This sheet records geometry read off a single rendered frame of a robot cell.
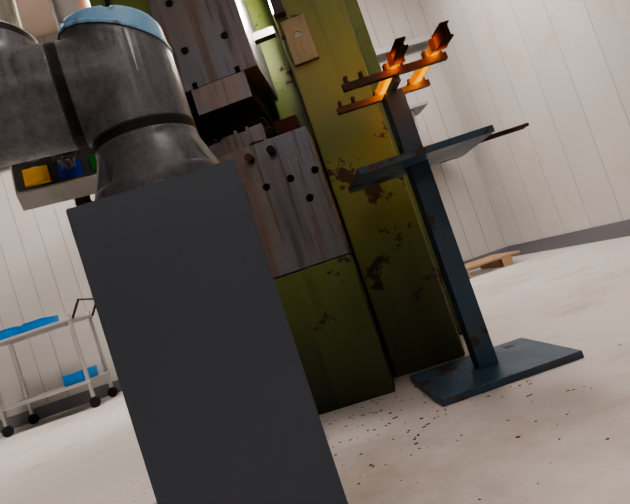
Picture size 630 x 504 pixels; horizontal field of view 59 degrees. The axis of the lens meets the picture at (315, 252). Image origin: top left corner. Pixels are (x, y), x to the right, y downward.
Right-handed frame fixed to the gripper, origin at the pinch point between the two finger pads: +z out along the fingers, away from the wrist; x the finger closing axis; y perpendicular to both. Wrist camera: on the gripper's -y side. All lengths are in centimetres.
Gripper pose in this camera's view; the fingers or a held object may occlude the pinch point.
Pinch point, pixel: (68, 164)
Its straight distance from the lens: 196.1
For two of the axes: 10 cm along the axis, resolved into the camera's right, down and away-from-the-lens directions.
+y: 4.2, 7.5, -5.2
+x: 9.0, -2.9, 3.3
